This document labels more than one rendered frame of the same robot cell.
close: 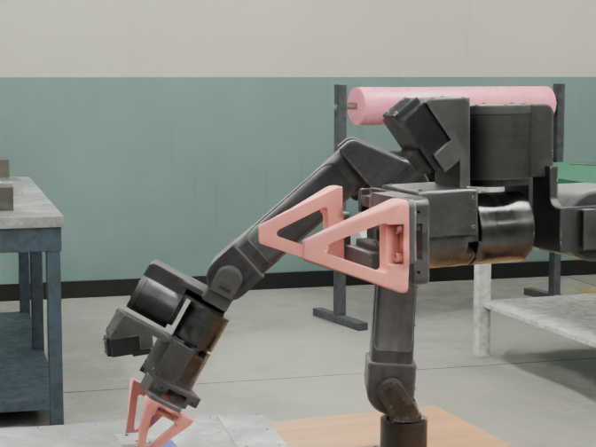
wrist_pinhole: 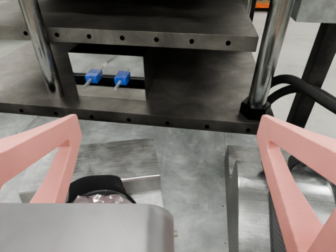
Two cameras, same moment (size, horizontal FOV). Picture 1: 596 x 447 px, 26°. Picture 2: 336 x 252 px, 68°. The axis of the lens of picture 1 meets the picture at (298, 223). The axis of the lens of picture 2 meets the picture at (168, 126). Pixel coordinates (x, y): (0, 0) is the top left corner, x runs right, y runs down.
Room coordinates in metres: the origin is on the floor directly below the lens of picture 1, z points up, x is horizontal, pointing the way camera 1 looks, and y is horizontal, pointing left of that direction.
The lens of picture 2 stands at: (1.00, -0.08, 1.28)
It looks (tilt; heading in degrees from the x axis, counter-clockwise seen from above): 37 degrees down; 111
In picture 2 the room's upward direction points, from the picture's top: straight up
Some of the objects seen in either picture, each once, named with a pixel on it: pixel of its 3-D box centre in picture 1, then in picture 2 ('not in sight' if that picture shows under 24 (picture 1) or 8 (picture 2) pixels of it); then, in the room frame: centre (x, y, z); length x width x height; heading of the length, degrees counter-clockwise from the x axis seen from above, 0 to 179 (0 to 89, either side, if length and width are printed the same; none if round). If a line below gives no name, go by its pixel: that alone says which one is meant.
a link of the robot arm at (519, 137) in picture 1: (531, 176); not in sight; (1.03, -0.19, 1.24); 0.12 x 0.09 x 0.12; 111
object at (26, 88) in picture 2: not in sight; (124, 69); (0.38, 0.92, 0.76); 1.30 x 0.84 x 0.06; 13
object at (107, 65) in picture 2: not in sight; (127, 52); (0.44, 0.86, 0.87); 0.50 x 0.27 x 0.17; 103
